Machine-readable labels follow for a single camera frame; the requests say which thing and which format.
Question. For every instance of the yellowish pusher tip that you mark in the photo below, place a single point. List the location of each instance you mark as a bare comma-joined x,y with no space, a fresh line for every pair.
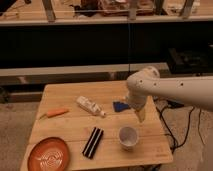
141,114

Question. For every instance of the white paper cup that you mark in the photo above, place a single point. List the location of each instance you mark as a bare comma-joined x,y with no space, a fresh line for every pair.
128,137

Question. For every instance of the black striped eraser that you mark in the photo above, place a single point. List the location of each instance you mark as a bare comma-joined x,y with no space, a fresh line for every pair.
93,142

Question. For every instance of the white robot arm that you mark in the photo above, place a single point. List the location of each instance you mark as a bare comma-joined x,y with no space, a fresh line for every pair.
195,91

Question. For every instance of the white tube bottle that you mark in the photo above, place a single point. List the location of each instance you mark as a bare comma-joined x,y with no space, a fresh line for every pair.
90,106

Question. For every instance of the orange carrot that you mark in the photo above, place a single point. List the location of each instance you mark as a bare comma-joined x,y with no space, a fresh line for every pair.
54,112

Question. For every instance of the orange ridged plate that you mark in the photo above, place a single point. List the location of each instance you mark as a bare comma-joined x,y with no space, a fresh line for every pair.
50,154

